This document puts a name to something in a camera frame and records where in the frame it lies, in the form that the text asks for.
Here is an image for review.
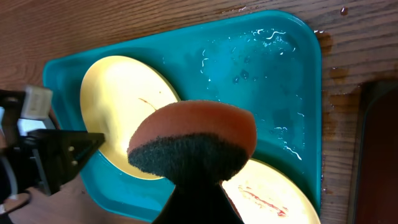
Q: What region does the black tray with water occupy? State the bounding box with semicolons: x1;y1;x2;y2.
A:
348;80;397;223

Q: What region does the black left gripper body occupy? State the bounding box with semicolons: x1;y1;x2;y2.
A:
1;85;53;202

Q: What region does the yellow plate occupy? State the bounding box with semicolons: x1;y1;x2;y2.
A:
80;55;180;180
222;159;320;224

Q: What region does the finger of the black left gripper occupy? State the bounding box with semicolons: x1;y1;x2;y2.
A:
27;129;105;195

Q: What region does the red and green sponge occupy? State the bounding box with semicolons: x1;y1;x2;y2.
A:
127;100;257;187

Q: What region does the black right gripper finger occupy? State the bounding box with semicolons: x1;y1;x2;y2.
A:
152;184;243;224

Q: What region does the teal plastic tray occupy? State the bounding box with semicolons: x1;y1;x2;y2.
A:
43;11;322;214

